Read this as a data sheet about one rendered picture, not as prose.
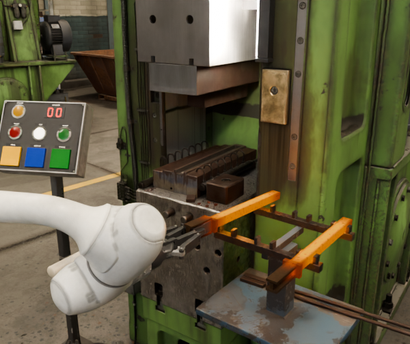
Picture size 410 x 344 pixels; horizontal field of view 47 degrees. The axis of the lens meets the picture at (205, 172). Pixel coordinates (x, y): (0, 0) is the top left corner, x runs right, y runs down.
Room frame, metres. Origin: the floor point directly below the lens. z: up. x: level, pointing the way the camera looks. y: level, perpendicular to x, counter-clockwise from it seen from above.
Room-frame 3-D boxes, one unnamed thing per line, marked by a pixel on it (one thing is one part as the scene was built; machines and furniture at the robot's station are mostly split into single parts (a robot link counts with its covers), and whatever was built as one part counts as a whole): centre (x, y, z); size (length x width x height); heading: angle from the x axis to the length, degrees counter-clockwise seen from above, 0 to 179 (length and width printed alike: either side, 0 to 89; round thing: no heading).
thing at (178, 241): (1.01, 0.06, 1.01); 0.11 x 0.01 x 0.04; 136
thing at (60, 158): (1.69, 0.54, 1.01); 0.07 x 0.05 x 0.07; 80
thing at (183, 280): (1.73, -0.06, 0.69); 0.56 x 0.38 x 0.45; 145
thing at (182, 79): (1.75, -0.01, 1.32); 0.42 x 0.20 x 0.10; 145
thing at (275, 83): (1.51, -0.22, 1.27); 0.09 x 0.02 x 0.17; 55
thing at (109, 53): (8.69, 1.41, 0.43); 1.89 x 1.20 x 0.85; 46
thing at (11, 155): (1.72, 0.74, 1.01); 0.07 x 0.05 x 0.07; 80
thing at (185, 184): (1.75, -0.01, 0.96); 0.42 x 0.20 x 0.09; 145
